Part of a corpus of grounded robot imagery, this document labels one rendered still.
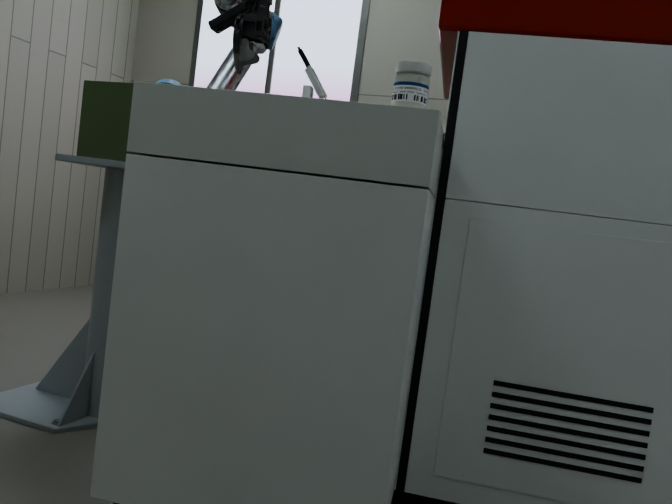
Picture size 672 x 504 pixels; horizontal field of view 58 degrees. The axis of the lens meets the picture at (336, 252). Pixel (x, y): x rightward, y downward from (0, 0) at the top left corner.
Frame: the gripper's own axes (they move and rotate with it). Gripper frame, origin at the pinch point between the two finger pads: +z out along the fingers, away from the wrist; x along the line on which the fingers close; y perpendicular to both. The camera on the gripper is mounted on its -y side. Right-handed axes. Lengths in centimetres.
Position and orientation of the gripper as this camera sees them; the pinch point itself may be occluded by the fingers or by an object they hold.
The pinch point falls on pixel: (237, 69)
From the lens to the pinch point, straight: 175.9
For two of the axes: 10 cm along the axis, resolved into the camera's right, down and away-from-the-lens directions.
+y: 9.7, 1.4, -1.8
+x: 1.9, -0.4, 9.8
